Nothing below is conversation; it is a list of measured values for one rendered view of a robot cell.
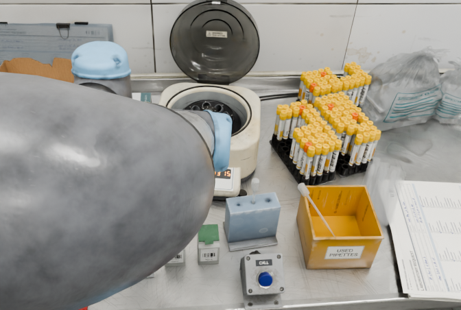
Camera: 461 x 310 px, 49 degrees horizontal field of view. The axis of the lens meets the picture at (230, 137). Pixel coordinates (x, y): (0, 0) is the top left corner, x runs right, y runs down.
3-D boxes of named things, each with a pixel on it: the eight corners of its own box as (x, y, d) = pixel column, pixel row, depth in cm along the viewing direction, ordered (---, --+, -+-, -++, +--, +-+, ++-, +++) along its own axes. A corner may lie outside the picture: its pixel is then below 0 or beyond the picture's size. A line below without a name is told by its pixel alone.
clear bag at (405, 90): (372, 137, 129) (390, 77, 117) (337, 98, 141) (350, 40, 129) (451, 117, 137) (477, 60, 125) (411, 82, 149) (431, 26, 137)
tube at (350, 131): (345, 164, 120) (354, 129, 113) (337, 162, 121) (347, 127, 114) (346, 159, 121) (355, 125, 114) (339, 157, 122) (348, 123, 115)
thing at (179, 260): (164, 267, 97) (163, 246, 93) (164, 247, 101) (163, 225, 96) (185, 266, 98) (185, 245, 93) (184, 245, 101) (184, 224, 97)
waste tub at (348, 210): (304, 270, 98) (313, 239, 91) (294, 217, 108) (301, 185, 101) (372, 269, 99) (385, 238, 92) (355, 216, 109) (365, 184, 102)
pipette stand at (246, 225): (229, 252, 100) (232, 219, 94) (222, 224, 106) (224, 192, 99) (277, 245, 102) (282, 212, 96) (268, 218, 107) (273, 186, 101)
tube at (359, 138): (353, 168, 119) (363, 134, 112) (353, 173, 118) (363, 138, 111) (346, 167, 120) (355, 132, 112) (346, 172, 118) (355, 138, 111)
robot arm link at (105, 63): (58, 68, 63) (77, 33, 70) (72, 134, 70) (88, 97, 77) (121, 72, 63) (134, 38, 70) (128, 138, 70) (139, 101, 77)
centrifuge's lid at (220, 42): (168, -6, 112) (173, -17, 119) (169, 92, 126) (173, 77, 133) (264, 1, 112) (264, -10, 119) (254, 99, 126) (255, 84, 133)
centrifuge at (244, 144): (146, 196, 110) (142, 156, 102) (167, 112, 133) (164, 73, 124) (255, 204, 110) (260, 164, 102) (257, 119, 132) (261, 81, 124)
